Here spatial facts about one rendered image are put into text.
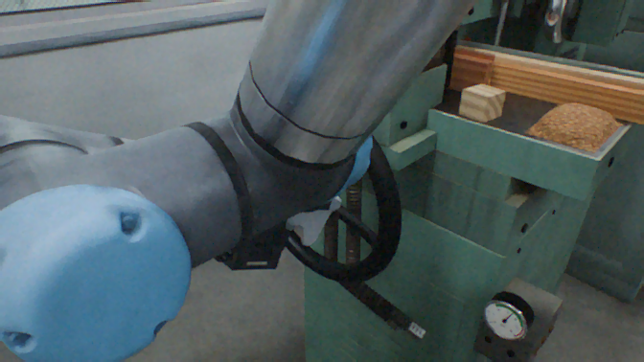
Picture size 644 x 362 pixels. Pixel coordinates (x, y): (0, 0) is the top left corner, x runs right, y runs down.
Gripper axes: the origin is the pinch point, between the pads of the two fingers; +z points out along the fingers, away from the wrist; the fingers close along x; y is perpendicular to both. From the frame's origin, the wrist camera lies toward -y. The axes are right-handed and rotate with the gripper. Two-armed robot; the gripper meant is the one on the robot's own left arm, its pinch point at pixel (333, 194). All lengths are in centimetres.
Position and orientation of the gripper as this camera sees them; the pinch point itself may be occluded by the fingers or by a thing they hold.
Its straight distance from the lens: 49.0
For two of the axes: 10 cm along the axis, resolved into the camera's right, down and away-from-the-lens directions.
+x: 6.8, 3.1, -6.6
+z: 6.6, 1.2, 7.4
